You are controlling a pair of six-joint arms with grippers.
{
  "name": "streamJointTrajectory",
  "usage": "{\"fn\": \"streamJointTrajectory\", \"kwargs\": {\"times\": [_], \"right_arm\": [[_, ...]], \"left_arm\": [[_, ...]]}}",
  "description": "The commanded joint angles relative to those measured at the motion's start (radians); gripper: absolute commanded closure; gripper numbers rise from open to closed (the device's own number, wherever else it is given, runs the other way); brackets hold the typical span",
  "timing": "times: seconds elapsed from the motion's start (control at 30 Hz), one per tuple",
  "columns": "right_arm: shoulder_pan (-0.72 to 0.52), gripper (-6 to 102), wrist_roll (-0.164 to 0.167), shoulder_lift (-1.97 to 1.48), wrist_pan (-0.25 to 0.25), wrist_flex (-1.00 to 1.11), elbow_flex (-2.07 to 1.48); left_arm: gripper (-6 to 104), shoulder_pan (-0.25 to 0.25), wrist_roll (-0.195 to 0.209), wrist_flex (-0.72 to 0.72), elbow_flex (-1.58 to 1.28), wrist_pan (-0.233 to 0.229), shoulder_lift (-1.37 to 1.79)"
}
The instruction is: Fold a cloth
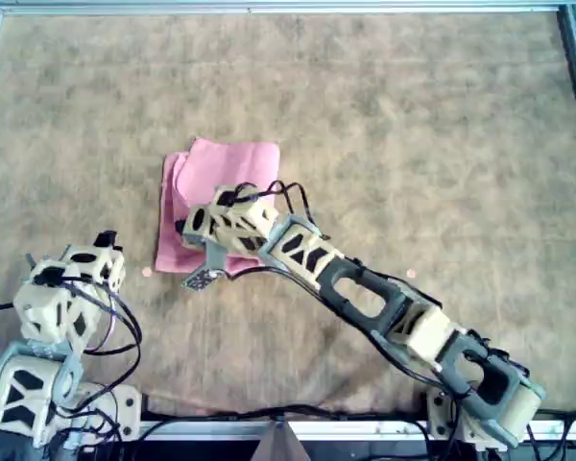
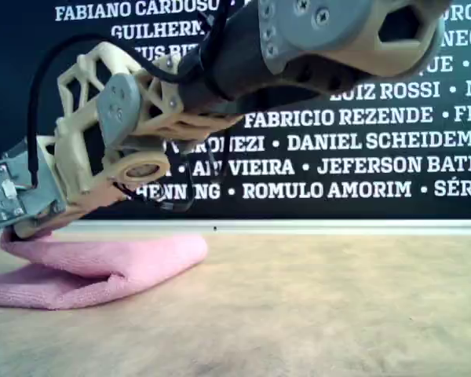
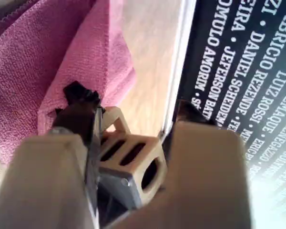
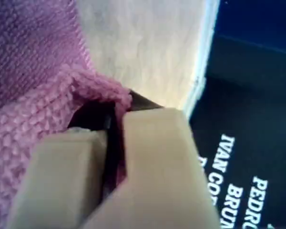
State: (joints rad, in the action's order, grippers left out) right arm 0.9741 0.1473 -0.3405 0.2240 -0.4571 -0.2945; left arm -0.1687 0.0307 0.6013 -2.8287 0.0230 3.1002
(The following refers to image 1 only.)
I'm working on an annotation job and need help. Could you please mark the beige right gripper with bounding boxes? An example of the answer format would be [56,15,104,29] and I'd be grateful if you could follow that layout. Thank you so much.
[175,185,279,255]

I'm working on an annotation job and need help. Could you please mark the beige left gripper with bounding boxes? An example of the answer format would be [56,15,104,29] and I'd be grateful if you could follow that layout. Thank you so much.
[13,230,126,354]

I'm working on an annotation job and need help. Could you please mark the pink cloth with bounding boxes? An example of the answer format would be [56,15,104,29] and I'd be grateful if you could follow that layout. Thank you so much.
[154,137,282,275]

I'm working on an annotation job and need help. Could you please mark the brown triangular block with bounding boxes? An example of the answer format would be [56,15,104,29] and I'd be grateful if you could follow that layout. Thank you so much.
[252,422,311,461]

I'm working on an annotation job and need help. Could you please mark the black wrist camera circuit board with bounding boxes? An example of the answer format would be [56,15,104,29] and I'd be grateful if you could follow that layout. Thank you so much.
[180,266,220,293]

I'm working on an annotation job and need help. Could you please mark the black camera cable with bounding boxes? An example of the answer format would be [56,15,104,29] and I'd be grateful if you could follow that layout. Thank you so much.
[228,180,330,241]
[60,276,144,419]

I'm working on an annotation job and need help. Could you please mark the black base cable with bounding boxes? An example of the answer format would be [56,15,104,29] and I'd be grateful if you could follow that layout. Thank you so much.
[138,405,431,424]

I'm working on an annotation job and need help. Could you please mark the aluminium table frame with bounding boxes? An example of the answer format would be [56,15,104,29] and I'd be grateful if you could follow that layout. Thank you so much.
[0,0,576,443]

